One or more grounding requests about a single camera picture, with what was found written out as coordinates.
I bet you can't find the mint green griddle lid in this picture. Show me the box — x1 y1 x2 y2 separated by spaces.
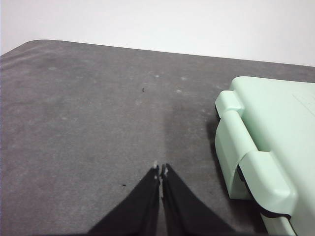
214 76 315 236

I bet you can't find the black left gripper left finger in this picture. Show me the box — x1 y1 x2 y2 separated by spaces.
87 163 160 236

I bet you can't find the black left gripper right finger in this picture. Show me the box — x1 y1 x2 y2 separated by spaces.
160 163 235 236

